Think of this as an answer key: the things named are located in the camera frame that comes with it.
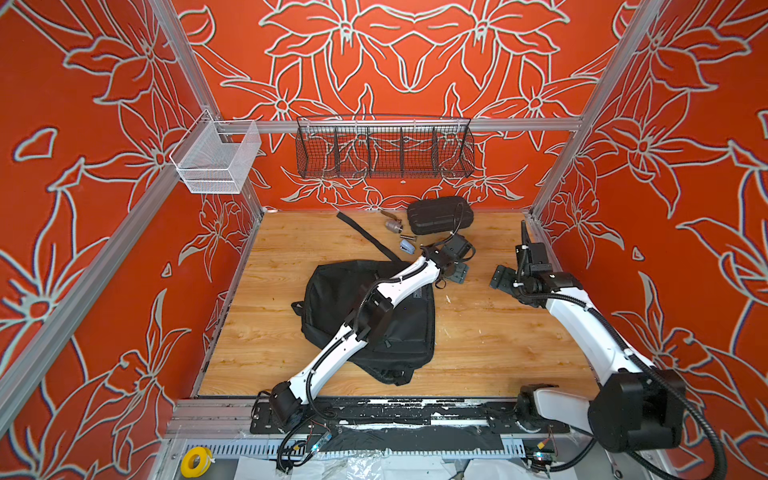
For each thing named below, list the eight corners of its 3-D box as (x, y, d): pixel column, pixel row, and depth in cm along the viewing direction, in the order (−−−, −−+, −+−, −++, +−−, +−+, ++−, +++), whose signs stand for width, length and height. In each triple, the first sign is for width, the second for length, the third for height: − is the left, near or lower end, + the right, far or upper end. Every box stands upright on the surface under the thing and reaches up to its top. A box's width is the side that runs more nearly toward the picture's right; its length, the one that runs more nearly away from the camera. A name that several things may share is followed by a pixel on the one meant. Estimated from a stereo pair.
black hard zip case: (414, 236, 113) (414, 228, 109) (405, 209, 123) (406, 201, 119) (475, 228, 115) (478, 220, 112) (463, 202, 125) (465, 194, 121)
